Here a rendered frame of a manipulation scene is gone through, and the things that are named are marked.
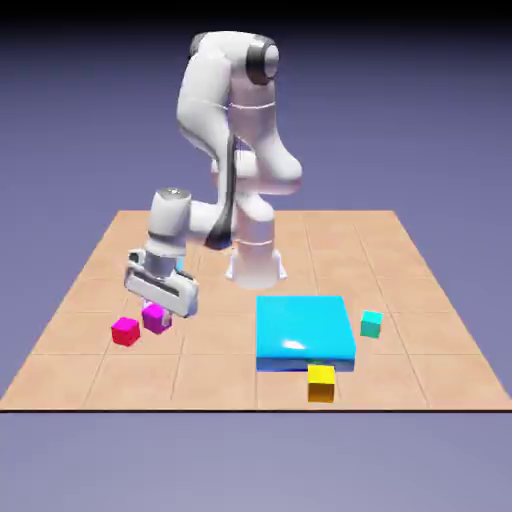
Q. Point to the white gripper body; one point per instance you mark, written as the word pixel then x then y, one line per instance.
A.
pixel 160 288

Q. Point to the small magenta cube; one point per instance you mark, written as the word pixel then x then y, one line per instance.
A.
pixel 155 318

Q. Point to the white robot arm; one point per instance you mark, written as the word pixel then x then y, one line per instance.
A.
pixel 248 120

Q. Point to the small red cube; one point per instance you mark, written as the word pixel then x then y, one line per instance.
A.
pixel 125 331

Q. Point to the small yellow cube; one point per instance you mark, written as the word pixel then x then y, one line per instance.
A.
pixel 320 383

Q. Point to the small teal cube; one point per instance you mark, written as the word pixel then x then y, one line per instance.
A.
pixel 371 323

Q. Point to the large cyan box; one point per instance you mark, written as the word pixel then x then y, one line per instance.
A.
pixel 302 328

